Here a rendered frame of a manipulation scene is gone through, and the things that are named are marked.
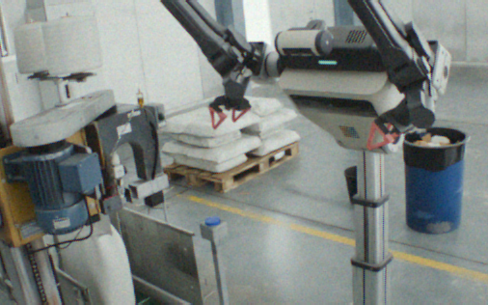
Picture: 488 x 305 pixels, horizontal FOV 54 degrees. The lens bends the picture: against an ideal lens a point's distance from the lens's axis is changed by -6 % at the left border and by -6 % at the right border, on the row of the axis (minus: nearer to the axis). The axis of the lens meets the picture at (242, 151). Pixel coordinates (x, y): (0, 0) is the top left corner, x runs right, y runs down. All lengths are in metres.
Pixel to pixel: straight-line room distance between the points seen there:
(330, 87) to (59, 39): 0.79
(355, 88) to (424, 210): 2.20
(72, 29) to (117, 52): 5.10
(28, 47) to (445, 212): 2.82
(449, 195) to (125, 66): 4.46
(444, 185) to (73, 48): 2.66
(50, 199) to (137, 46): 5.35
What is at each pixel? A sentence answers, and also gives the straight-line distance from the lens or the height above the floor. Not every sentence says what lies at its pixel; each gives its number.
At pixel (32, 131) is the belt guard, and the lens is 1.41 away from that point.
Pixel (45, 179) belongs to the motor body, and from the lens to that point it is 1.47.
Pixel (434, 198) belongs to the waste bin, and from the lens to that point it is 3.53.
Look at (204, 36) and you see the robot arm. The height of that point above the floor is 1.58.
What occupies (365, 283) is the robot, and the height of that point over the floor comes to 0.61.
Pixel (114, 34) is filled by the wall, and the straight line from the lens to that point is 6.54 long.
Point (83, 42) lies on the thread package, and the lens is 1.47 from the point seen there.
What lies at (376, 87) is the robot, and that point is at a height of 1.40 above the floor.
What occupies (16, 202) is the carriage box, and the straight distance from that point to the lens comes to 1.64.
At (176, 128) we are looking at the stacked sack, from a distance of 4.75.
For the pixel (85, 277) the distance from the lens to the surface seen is 2.29.
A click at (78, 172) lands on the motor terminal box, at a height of 1.28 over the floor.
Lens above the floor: 1.68
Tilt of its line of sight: 17 degrees down
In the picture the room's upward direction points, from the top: 6 degrees counter-clockwise
